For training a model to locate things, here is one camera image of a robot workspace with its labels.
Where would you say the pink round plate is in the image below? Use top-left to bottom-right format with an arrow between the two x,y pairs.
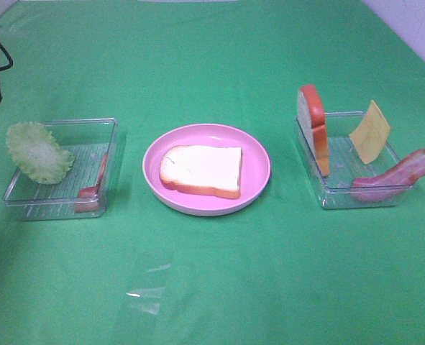
142,124 -> 271,216

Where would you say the clear right plastic tray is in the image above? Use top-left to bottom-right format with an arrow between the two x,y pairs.
294,111 -> 413,209

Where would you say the yellow cheese slice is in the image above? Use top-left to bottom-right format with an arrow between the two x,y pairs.
349,100 -> 390,164

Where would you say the clear tape patch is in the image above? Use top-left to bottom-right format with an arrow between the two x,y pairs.
124,247 -> 173,316

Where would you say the pink curved bacon slice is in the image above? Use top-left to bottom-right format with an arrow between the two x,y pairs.
352,149 -> 425,202

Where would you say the clear plastic tray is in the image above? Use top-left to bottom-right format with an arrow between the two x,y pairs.
294,111 -> 413,209
3,118 -> 122,221

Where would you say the red bacon strip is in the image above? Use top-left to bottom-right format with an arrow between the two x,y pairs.
73,152 -> 108,213

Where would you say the clear left plastic tray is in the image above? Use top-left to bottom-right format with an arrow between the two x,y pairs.
3,118 -> 122,221

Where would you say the toast bread slice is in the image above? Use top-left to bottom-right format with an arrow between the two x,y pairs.
297,84 -> 330,177
159,145 -> 242,199

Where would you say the green lettuce leaf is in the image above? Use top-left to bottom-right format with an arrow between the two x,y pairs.
6,121 -> 75,185

